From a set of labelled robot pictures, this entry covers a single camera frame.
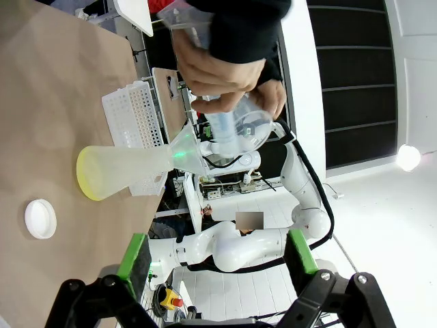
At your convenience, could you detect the clear plastic measuring beaker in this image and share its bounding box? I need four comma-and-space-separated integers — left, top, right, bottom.
156, 6, 274, 160

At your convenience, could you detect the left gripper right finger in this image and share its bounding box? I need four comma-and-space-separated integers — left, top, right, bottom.
278, 229, 399, 328

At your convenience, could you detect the white desk top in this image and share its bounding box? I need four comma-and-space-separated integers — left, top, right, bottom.
114, 0, 154, 38

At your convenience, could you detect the clear plastic funnel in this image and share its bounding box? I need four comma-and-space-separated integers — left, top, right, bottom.
169, 122, 211, 178

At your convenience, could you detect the white perforated plastic basket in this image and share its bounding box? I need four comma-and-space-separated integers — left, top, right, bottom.
101, 81, 169, 197

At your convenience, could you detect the plywood board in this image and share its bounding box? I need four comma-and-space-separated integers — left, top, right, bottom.
152, 67, 194, 144

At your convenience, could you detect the translucent conical flask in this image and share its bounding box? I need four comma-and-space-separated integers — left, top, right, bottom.
75, 143, 175, 202

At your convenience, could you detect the white round lid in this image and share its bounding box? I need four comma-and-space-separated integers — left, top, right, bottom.
24, 199, 57, 240

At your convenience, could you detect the yellow emergency stop button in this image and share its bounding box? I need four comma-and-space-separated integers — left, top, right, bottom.
160, 286, 184, 310

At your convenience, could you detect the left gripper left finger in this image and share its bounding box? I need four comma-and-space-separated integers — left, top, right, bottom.
42, 234, 161, 328

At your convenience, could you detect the round white ceiling lamp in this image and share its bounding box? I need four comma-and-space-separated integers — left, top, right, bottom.
397, 143, 423, 172

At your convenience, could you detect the seated background person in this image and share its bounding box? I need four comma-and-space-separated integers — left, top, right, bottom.
200, 204, 266, 236

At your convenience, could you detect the person's bare hand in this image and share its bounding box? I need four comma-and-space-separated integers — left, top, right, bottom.
172, 29, 287, 119

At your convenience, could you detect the dark window panel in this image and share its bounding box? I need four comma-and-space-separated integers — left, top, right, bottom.
306, 0, 399, 170

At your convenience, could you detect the person's black sleeved forearm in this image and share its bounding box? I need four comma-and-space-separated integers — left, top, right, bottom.
208, 0, 293, 83

